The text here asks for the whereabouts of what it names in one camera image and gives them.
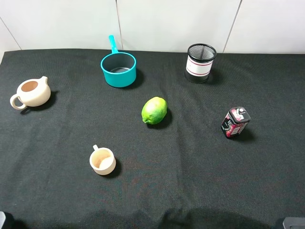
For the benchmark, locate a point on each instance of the cream ceramic teapot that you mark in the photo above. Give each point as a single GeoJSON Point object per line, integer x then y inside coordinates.
{"type": "Point", "coordinates": [31, 93]}

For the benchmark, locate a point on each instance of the green lime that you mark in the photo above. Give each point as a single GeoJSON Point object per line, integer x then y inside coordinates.
{"type": "Point", "coordinates": [154, 111]}

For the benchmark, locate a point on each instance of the teal saucepan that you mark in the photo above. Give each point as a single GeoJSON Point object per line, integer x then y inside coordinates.
{"type": "Point", "coordinates": [119, 68]}

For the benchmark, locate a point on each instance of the black table cloth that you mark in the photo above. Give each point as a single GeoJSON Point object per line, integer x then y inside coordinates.
{"type": "Point", "coordinates": [182, 173]}

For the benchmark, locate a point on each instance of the cream ceramic cup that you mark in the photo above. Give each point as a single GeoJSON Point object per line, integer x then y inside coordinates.
{"type": "Point", "coordinates": [102, 160]}

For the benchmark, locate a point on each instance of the black mesh pen holder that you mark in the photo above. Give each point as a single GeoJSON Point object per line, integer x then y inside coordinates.
{"type": "Point", "coordinates": [199, 62]}

